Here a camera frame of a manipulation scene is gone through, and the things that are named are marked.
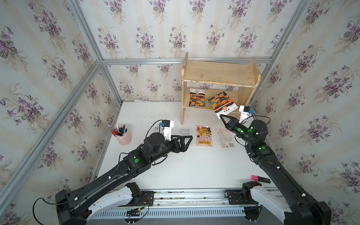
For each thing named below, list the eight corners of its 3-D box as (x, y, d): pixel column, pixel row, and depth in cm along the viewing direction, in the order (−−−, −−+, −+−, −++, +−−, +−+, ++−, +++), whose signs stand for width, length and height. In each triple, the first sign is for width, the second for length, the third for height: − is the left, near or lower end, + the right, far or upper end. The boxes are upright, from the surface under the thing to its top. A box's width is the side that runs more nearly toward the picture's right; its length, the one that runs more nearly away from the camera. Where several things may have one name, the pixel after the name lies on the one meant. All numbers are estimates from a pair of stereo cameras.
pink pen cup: (117, 146, 95) (110, 137, 86) (121, 134, 101) (114, 124, 92) (132, 146, 95) (127, 137, 86) (135, 134, 101) (130, 124, 92)
